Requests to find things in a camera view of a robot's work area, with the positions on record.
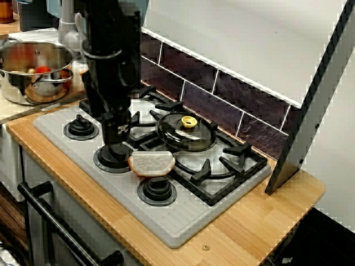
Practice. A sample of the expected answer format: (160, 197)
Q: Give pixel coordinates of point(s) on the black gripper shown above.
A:
(122, 77)

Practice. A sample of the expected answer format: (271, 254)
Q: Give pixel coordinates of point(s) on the white toy bread slice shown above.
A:
(151, 163)

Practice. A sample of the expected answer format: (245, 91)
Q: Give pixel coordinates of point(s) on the red toy pepper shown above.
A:
(43, 70)

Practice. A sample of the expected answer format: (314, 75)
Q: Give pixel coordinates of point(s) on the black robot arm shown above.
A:
(111, 22)

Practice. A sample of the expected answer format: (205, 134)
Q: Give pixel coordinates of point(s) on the black stove knob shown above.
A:
(108, 162)
(80, 127)
(156, 191)

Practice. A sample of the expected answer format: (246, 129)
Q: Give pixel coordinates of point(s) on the black burner grate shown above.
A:
(203, 170)
(166, 106)

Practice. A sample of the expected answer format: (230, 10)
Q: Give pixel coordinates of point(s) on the glass lid yellow knob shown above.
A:
(177, 138)

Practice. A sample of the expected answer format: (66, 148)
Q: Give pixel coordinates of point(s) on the grey toy faucet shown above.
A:
(66, 27)

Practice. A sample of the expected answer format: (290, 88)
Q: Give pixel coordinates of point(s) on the dark tile backsplash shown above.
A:
(194, 69)

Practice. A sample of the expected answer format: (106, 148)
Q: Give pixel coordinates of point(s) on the stainless steel pot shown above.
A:
(16, 55)

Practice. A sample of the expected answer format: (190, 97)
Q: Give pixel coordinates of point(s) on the white toy kitchen cabinet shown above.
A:
(83, 216)

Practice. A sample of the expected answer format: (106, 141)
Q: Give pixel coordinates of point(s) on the dark grey box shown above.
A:
(30, 16)

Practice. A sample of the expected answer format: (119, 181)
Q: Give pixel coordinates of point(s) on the wooden side table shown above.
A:
(9, 29)

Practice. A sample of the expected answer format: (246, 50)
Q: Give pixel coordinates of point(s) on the grey stove top plate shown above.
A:
(180, 221)

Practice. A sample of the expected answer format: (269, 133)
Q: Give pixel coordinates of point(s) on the brown glass jar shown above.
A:
(6, 14)

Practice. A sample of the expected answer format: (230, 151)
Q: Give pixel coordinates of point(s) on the white kitchen back panel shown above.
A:
(235, 41)

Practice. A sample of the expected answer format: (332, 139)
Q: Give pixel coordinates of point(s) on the brass screw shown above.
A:
(205, 247)

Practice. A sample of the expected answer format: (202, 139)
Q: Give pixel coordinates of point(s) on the dark grey side panel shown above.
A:
(285, 177)

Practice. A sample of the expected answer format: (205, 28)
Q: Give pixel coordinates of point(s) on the black equipment box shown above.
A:
(319, 243)

